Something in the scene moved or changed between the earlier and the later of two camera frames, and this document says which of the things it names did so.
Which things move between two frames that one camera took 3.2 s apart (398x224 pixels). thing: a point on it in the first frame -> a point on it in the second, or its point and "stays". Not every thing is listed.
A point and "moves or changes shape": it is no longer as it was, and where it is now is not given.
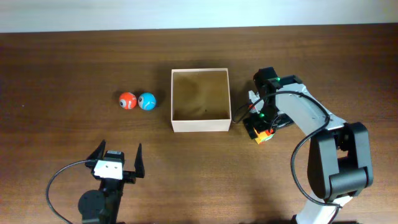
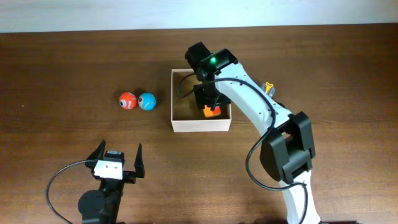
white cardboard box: x=200 y=100 stays
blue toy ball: x=147 y=101 stays
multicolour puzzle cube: x=264 y=136 moves or changes shape
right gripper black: x=250 y=127 -> x=209 y=100
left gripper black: x=130 y=176 stays
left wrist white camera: x=108 y=169 stays
